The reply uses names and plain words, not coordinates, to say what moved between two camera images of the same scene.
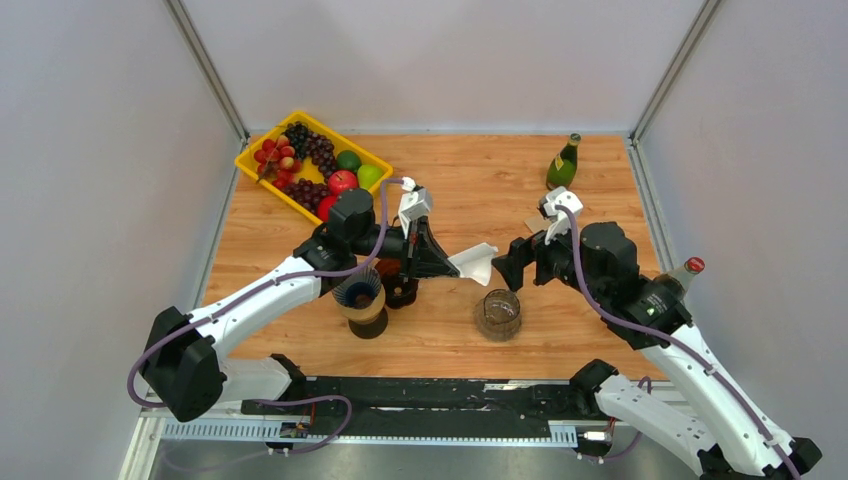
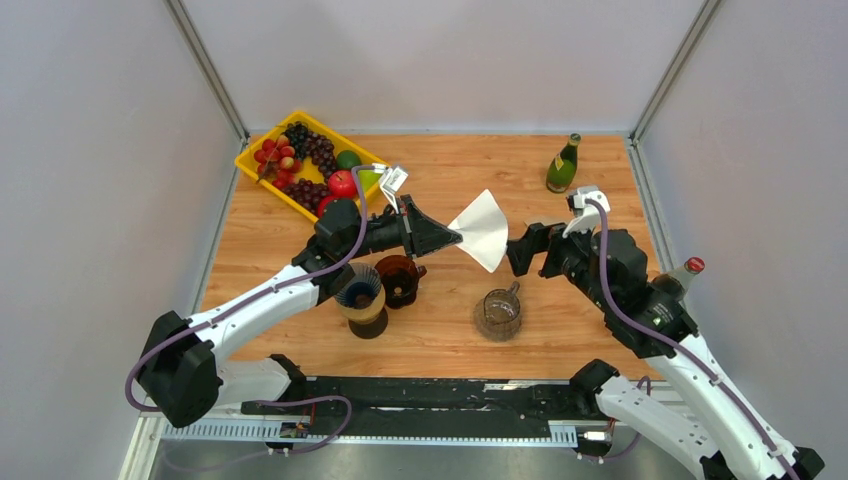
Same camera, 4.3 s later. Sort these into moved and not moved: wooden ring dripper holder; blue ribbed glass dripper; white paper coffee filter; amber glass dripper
Moved: white paper coffee filter
Not moved: amber glass dripper; blue ribbed glass dripper; wooden ring dripper holder
